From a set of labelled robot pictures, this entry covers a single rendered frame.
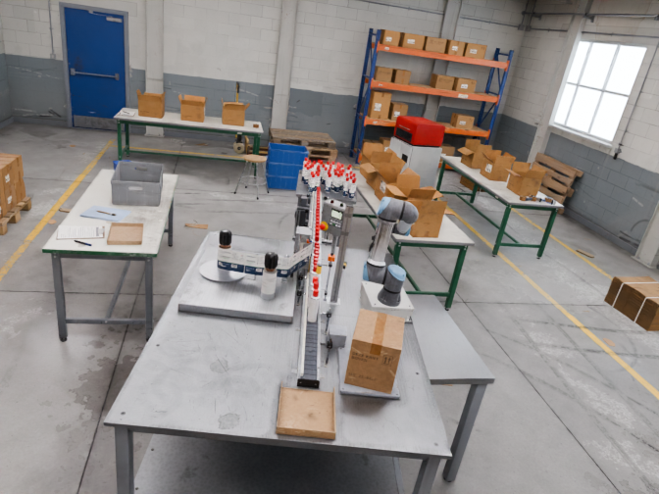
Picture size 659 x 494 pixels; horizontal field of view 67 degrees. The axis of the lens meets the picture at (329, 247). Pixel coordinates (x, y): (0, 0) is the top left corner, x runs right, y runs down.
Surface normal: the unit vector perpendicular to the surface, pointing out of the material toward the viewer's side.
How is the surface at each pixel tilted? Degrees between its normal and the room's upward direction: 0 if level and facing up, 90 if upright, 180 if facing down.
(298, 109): 90
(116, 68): 90
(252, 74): 90
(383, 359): 90
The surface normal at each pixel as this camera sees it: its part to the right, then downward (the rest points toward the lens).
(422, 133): 0.38, 0.43
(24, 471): 0.14, -0.90
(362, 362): -0.18, 0.38
